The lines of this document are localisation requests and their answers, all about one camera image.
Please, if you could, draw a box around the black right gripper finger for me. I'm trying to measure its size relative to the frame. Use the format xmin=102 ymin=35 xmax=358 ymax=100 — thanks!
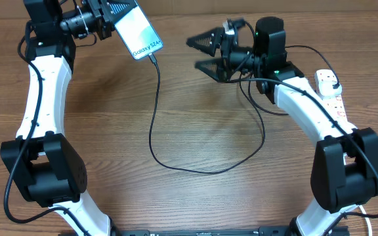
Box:
xmin=195 ymin=59 xmax=225 ymax=82
xmin=186 ymin=27 xmax=224 ymax=57

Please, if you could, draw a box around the blue smartphone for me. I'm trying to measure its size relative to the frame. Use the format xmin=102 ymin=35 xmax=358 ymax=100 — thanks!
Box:
xmin=114 ymin=5 xmax=163 ymax=60

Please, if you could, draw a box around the black charging cable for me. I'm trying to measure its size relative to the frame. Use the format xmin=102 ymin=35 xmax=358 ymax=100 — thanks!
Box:
xmin=148 ymin=45 xmax=343 ymax=175

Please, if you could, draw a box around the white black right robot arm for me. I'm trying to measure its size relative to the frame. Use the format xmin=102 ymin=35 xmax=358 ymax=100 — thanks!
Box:
xmin=186 ymin=16 xmax=378 ymax=235

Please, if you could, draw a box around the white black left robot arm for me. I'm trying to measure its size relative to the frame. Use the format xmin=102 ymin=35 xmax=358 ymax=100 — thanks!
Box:
xmin=0 ymin=0 xmax=138 ymax=235

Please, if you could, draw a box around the white charger adapter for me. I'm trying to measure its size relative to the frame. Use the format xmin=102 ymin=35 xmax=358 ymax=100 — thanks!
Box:
xmin=316 ymin=81 xmax=343 ymax=99

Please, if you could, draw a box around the white power strip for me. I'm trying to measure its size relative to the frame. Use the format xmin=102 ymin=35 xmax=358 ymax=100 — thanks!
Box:
xmin=314 ymin=68 xmax=349 ymax=125

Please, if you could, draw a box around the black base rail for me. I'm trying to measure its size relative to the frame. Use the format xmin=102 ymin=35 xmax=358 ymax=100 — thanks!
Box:
xmin=114 ymin=226 xmax=288 ymax=236

